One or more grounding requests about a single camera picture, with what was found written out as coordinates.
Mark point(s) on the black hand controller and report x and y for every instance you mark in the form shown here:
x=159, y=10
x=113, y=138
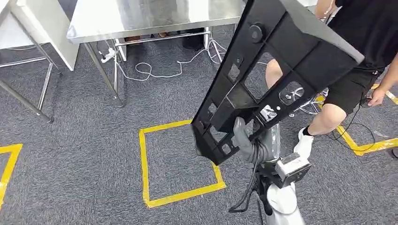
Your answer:
x=365, y=103

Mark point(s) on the white power strip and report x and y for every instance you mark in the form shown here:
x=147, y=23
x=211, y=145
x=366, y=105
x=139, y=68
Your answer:
x=108, y=56

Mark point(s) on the person's left white shoe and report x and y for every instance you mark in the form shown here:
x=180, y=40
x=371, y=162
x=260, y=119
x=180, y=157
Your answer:
x=303, y=144

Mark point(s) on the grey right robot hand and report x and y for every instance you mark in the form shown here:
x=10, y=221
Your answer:
x=248, y=149

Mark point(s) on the black stool with chrome base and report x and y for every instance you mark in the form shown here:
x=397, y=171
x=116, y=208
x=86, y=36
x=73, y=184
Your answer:
x=309, y=107

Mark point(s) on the white table with steel legs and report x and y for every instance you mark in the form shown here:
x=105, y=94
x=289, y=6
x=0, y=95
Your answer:
x=46, y=24

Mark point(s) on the stainless steel table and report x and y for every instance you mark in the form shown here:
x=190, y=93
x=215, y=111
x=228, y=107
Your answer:
x=140, y=18

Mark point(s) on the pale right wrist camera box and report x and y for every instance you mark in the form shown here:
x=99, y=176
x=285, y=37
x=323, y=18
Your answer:
x=292, y=169

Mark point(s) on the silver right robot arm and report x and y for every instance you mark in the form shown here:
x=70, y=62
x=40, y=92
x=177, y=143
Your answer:
x=284, y=202

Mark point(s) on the person's left hand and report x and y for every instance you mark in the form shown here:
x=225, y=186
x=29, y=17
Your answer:
x=377, y=97

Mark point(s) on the person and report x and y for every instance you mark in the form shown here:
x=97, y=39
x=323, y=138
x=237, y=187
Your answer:
x=367, y=31

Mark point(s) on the black plastic slotted panel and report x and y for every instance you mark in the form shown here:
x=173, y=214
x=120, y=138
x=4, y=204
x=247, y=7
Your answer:
x=311, y=46

